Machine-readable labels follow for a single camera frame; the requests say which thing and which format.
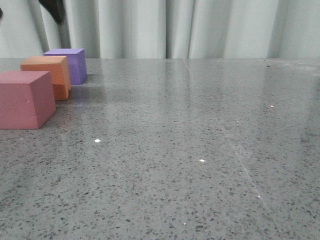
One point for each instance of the orange foam cube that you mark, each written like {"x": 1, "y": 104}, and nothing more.
{"x": 59, "y": 69}

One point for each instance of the purple foam cube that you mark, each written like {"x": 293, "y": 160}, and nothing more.
{"x": 76, "y": 62}

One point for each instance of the pale green curtain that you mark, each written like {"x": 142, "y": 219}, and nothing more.
{"x": 164, "y": 28}

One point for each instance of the pink foam cube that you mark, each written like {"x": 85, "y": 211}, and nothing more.
{"x": 26, "y": 99}

